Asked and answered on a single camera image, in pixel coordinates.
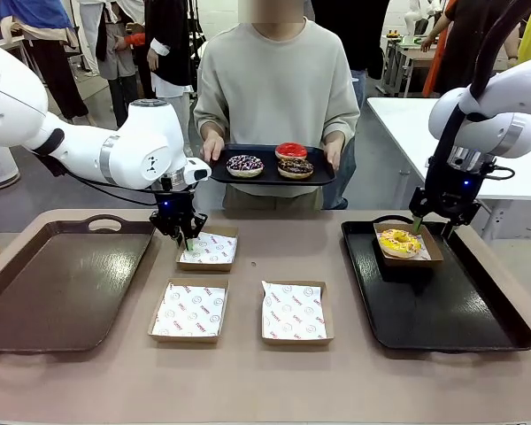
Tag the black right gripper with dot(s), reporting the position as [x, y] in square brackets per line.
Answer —
[456, 190]

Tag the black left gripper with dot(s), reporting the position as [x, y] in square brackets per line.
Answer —
[173, 208]

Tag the brown cardboard tray box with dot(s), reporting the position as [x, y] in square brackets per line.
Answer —
[205, 267]
[413, 262]
[183, 338]
[297, 342]

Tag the yellow sprinkled donut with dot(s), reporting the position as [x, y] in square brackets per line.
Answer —
[389, 241]

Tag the dark donut with white stripes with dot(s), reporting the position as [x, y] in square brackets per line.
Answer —
[236, 166]

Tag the small black hand-held tray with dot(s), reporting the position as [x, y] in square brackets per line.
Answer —
[265, 179]

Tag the red glazed donut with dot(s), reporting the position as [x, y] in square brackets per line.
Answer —
[283, 150]

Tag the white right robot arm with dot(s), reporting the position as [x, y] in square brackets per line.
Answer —
[513, 97]

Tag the person's right forearm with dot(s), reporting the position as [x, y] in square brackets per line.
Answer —
[210, 119]

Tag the person's left forearm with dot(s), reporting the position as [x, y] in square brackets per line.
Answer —
[340, 121]

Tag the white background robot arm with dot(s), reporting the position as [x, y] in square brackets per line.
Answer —
[416, 17]

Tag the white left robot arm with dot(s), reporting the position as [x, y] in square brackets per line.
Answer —
[137, 146]

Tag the black plastic serving tray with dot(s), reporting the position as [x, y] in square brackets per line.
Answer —
[438, 305]

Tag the brown plastic serving tray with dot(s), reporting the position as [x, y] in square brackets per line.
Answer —
[62, 283]

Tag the person's right hand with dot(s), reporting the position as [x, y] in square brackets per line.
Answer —
[212, 148]

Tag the person's left hand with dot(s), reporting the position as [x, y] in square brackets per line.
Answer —
[334, 155]

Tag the white rectangular table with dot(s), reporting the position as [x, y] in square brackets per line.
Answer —
[398, 128]

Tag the orange garment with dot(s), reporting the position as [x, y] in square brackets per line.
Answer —
[438, 66]

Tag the grey metal workbench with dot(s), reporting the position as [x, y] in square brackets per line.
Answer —
[418, 59]

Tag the person in beige sweater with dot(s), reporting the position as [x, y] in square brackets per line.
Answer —
[274, 88]

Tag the person in dark brown coat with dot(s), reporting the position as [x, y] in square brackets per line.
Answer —
[469, 44]

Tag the person in white jacket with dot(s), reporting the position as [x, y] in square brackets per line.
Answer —
[119, 66]

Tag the person in black top jeans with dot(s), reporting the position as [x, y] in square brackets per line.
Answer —
[363, 35]

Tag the person in black wide trousers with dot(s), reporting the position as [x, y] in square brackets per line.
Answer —
[57, 71]

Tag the person in white skirt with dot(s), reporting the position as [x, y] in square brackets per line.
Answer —
[170, 26]

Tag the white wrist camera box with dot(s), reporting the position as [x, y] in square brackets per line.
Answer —
[199, 170]

